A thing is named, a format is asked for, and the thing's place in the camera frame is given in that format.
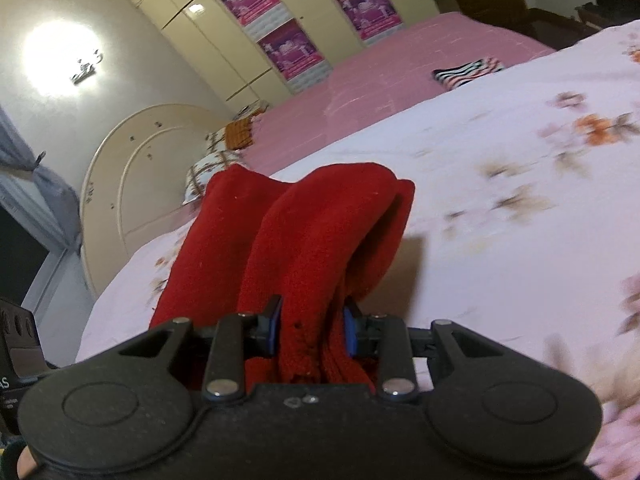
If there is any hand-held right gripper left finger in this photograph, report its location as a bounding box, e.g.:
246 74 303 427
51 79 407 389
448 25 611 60
117 294 284 405

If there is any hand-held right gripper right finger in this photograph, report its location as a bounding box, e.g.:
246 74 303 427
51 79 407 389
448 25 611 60
342 300 506 403

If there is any red garment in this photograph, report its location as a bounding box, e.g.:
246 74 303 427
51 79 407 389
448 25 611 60
149 161 416 397

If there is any dark window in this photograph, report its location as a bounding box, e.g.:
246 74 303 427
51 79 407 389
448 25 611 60
0 205 52 307

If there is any grey curtain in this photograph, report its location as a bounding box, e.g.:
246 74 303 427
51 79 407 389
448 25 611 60
0 104 83 252

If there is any floral checked pillow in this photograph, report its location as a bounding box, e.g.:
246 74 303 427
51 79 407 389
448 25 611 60
182 127 247 206

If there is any cream bed headboard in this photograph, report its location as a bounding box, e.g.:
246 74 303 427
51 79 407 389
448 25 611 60
80 104 232 301

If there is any orange brown cloth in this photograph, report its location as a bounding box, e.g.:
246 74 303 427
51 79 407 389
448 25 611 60
224 114 262 154

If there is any floral light pink blanket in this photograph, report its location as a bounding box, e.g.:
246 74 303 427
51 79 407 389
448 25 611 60
75 20 640 480

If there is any pink bed sheet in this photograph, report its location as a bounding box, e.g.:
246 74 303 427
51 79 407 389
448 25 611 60
245 11 557 177

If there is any striped folded cloth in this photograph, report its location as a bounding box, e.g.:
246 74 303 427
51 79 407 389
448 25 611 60
432 56 507 92

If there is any cream wardrobe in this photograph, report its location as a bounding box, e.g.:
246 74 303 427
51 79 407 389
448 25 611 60
100 0 442 111

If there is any dark wooden furniture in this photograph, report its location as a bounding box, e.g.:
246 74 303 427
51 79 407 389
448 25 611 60
520 4 640 52

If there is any wall lamp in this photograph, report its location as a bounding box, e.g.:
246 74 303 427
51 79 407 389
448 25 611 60
70 50 105 86

